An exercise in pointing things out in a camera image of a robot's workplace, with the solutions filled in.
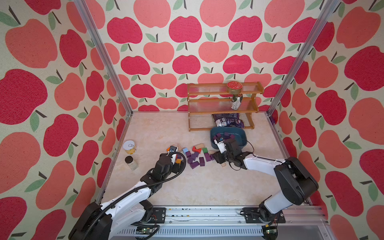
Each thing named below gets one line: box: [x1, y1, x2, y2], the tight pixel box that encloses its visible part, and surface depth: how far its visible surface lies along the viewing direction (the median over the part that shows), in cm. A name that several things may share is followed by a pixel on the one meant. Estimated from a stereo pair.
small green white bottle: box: [230, 93, 243, 110], surface depth 98 cm
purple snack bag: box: [212, 113, 245, 128], surface depth 109 cm
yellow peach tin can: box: [122, 140, 137, 155], surface depth 97 cm
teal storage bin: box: [210, 126, 248, 149], surface depth 107 cm
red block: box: [192, 146, 202, 154], surface depth 100 cm
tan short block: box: [195, 143, 205, 150], surface depth 101 cm
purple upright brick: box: [204, 152, 211, 162], surface depth 96 cm
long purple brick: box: [190, 161, 200, 169], surface depth 95 cm
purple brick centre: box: [199, 157, 205, 167], surface depth 95 cm
